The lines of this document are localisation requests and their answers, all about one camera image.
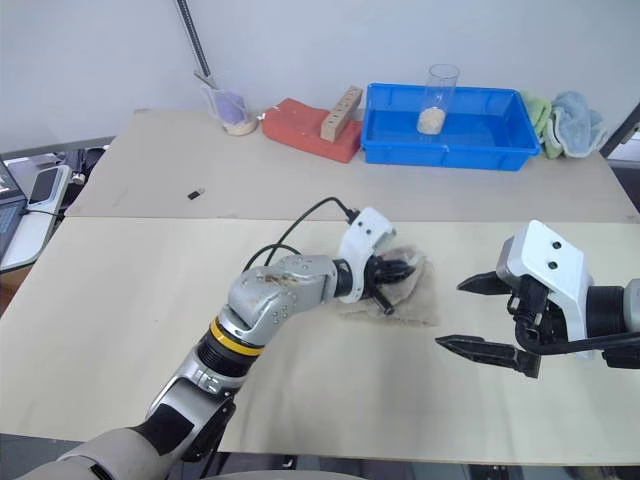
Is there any red folded cloth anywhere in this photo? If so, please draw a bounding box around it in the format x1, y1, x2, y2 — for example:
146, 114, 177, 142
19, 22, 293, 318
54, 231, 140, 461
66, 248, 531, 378
261, 97, 364, 164

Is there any threaded metal rod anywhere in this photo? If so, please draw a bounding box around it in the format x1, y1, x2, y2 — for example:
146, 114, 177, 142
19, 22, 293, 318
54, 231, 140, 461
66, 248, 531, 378
175, 0, 217, 87

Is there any green cloth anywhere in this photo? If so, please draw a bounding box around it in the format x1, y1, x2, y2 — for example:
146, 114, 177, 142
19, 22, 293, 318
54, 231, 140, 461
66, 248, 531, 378
519, 89, 567, 161

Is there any light blue cloth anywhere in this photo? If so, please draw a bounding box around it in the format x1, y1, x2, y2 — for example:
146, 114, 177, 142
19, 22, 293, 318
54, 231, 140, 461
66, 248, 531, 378
548, 90, 610, 159

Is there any smartphone with white case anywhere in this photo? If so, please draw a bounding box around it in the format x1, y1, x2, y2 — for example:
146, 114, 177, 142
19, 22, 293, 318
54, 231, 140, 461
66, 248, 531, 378
26, 166, 65, 210

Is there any laptop computer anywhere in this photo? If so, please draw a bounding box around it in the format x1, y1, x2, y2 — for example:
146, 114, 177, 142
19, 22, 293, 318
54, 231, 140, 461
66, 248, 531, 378
0, 158, 29, 268

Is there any blue plastic bin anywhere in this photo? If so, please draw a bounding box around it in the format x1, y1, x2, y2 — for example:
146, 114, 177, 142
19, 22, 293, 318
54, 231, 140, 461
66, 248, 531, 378
360, 82, 542, 173

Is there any clear plastic bag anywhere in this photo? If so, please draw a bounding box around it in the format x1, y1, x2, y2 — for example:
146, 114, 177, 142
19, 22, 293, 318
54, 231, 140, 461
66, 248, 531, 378
337, 243, 442, 329

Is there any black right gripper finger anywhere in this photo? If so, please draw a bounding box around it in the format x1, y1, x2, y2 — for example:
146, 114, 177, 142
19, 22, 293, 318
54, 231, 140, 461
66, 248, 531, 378
434, 333, 542, 380
456, 271, 512, 300

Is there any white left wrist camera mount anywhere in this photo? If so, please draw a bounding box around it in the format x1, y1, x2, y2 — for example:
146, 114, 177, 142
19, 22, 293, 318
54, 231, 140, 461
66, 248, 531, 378
336, 206, 399, 304

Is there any wooden block with holes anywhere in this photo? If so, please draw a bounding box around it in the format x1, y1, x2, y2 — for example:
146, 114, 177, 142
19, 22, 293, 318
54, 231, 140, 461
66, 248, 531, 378
320, 85, 364, 144

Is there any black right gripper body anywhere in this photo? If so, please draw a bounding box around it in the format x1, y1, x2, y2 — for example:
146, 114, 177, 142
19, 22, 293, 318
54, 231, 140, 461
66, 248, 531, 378
503, 273, 572, 357

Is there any dark metal frame bar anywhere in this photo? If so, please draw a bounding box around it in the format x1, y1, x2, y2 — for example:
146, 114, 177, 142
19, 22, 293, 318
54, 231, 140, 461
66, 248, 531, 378
599, 101, 640, 162

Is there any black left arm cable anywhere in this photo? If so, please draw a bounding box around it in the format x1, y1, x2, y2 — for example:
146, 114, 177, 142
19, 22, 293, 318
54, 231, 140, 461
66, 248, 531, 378
243, 196, 359, 275

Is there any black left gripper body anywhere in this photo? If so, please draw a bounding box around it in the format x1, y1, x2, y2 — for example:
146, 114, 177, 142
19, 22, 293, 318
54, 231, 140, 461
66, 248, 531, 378
360, 252, 396, 317

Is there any clear measuring cup with grains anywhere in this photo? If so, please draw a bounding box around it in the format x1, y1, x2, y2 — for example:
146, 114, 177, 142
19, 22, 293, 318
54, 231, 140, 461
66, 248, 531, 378
193, 72, 260, 137

